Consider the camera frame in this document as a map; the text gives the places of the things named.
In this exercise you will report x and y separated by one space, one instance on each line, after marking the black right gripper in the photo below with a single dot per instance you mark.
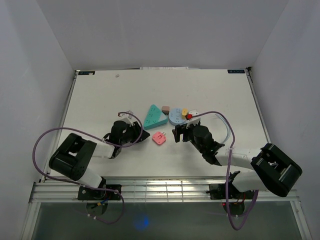
179 130

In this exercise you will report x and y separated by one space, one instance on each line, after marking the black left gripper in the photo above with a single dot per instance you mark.
137 132

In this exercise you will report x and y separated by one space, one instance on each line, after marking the light blue round power strip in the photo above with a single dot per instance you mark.
175 117

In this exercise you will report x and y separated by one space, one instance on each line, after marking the pink socket adapter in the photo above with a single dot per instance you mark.
159 138

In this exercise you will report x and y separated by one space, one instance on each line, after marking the yellow plug adapter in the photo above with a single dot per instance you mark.
184 112

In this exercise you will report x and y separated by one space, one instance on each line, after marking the teal triangular power strip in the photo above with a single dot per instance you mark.
154 118

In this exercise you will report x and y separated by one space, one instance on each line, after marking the brown two-tone plug adapter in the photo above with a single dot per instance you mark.
165 109

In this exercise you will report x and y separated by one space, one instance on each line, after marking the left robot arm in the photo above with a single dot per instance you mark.
73 156

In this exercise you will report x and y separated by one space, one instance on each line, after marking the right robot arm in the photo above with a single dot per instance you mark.
269 168

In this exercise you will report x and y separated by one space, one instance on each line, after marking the right blue corner label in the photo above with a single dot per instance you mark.
236 71

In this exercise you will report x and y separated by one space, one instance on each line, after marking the blue corner label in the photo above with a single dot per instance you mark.
86 73
236 71

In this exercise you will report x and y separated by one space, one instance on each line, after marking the left blue corner label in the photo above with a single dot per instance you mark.
86 73

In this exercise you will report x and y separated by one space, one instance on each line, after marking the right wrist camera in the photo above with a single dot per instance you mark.
192 118

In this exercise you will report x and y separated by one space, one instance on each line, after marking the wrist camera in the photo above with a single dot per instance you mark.
192 118
126 117

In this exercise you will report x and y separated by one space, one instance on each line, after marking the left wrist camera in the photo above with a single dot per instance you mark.
126 117

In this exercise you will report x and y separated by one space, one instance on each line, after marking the aluminium front rail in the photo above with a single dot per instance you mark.
139 190

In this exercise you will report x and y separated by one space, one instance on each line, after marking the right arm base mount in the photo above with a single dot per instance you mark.
217 191

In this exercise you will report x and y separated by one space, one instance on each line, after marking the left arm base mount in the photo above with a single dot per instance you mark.
86 194

